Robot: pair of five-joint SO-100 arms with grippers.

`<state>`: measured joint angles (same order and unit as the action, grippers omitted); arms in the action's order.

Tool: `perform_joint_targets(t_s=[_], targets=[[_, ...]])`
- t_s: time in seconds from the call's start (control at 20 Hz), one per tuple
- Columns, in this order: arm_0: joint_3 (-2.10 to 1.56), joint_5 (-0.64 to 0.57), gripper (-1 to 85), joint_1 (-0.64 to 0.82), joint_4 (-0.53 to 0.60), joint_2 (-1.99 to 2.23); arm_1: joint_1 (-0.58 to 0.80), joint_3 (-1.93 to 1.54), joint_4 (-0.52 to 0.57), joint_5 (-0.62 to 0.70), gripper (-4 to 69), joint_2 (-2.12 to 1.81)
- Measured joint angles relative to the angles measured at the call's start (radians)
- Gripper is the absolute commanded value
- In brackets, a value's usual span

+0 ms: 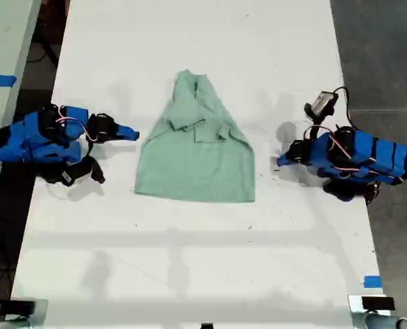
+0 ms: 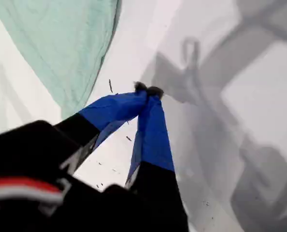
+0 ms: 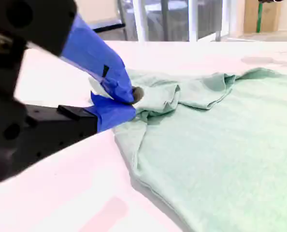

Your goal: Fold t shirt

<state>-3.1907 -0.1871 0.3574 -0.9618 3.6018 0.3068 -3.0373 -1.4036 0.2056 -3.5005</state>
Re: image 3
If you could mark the white metal frame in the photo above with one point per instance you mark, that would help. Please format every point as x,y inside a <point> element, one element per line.
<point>141,21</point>

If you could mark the pale green T-shirt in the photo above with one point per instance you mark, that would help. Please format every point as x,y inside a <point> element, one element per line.
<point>218,149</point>

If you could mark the brown cardboard box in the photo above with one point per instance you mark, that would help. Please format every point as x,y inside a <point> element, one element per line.
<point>269,17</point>

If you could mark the black bar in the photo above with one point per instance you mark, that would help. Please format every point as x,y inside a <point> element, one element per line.
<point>109,27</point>

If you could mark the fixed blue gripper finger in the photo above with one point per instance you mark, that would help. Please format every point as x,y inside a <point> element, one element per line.
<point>109,114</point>

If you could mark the green pole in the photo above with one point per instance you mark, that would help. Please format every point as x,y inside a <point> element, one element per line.
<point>259,18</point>

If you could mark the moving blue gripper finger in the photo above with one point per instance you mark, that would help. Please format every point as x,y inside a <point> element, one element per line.
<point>92,50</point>

